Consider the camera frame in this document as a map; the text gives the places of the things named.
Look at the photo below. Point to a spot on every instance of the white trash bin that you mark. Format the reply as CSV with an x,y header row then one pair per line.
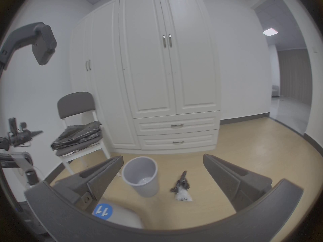
x,y
149,185

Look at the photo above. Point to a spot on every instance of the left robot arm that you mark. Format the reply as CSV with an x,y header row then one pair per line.
x,y
21,160

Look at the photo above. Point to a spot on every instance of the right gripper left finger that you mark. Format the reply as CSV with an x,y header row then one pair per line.
x,y
101,180

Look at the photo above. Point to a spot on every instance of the white chair grey cushions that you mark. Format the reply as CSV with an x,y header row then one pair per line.
x,y
75,104

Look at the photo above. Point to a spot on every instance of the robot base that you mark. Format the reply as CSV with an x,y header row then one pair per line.
x,y
126,215

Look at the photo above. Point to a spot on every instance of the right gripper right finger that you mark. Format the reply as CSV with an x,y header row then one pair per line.
x,y
227,178

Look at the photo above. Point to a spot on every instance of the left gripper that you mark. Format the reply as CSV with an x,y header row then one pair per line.
x,y
20,138

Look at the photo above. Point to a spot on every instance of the white wardrobe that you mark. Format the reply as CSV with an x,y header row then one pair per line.
x,y
151,72

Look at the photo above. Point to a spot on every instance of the ceiling light panel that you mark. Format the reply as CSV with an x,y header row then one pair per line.
x,y
270,32

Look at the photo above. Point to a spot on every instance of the pale curtain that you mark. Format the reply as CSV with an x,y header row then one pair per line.
x,y
295,77

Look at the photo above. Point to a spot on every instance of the black plastic bag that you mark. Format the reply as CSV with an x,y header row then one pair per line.
x,y
75,136

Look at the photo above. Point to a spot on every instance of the white printed wrapper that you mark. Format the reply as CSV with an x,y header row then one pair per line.
x,y
183,197

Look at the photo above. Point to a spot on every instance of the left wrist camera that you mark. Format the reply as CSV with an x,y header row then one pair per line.
x,y
12,125

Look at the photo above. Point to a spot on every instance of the crumpled black plastic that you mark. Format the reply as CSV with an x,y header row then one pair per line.
x,y
182,183

